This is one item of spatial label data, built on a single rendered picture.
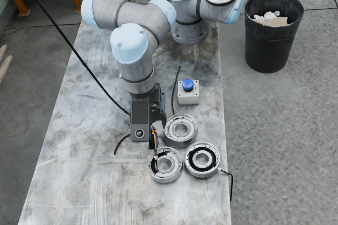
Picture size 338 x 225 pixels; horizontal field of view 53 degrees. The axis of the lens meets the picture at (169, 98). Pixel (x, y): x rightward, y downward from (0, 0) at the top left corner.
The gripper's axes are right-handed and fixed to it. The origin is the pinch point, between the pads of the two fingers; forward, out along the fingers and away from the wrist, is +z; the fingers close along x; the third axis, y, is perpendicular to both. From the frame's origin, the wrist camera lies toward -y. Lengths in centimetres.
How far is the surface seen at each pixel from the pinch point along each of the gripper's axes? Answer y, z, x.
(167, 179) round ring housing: -9.0, 9.2, -3.3
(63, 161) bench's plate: -0.4, 13.0, 30.6
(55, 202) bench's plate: -13.6, 12.9, 30.3
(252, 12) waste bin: 125, 61, -47
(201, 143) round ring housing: 2.3, 9.9, -13.2
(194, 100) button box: 19.6, 11.0, -11.3
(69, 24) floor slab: 168, 94, 94
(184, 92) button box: 21.5, 8.7, -8.1
